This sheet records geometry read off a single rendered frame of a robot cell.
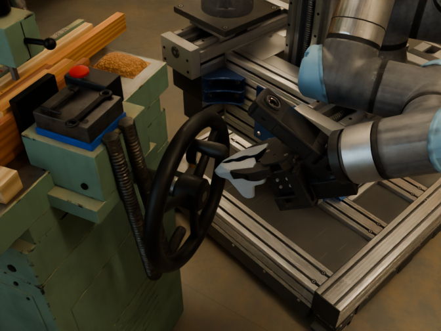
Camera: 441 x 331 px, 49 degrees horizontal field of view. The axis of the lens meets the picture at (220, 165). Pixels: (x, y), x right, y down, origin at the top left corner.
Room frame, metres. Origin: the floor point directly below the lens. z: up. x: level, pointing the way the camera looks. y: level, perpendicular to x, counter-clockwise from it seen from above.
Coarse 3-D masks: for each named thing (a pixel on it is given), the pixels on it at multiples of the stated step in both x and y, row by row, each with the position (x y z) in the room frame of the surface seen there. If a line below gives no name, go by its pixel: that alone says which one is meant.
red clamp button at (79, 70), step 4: (72, 68) 0.65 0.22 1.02; (76, 68) 0.65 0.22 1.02; (80, 68) 0.65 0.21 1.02; (84, 68) 0.65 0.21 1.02; (88, 68) 0.65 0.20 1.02; (72, 72) 0.64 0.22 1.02; (76, 72) 0.64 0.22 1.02; (80, 72) 0.64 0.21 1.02; (84, 72) 0.64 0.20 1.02; (88, 72) 0.64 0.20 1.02; (72, 76) 0.63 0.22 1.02; (76, 76) 0.63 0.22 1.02; (80, 76) 0.63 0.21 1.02; (84, 76) 0.63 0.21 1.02
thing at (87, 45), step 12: (120, 12) 1.04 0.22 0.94; (108, 24) 0.98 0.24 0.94; (120, 24) 1.01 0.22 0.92; (84, 36) 0.92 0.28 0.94; (96, 36) 0.94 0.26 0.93; (108, 36) 0.97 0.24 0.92; (72, 48) 0.87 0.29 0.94; (84, 48) 0.90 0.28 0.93; (96, 48) 0.93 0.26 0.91; (48, 60) 0.82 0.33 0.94; (60, 60) 0.83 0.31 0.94; (12, 84) 0.74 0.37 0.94
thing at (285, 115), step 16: (272, 96) 0.54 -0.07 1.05; (256, 112) 0.51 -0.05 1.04; (272, 112) 0.51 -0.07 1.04; (288, 112) 0.52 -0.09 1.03; (272, 128) 0.50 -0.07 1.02; (288, 128) 0.50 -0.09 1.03; (304, 128) 0.51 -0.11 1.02; (288, 144) 0.49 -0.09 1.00; (304, 144) 0.48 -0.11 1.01; (320, 144) 0.49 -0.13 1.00
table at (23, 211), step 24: (144, 72) 0.85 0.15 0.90; (144, 96) 0.80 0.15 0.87; (24, 168) 0.56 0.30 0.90; (24, 192) 0.51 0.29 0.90; (48, 192) 0.54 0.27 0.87; (72, 192) 0.54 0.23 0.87; (0, 216) 0.46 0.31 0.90; (24, 216) 0.49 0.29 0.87; (96, 216) 0.50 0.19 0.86; (0, 240) 0.44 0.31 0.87
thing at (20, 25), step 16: (0, 16) 0.73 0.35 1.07; (16, 16) 0.73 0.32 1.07; (32, 16) 0.74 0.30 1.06; (0, 32) 0.69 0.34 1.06; (16, 32) 0.71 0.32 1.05; (32, 32) 0.73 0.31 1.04; (0, 48) 0.69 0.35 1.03; (16, 48) 0.70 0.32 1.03; (32, 48) 0.73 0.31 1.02; (16, 64) 0.69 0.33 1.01
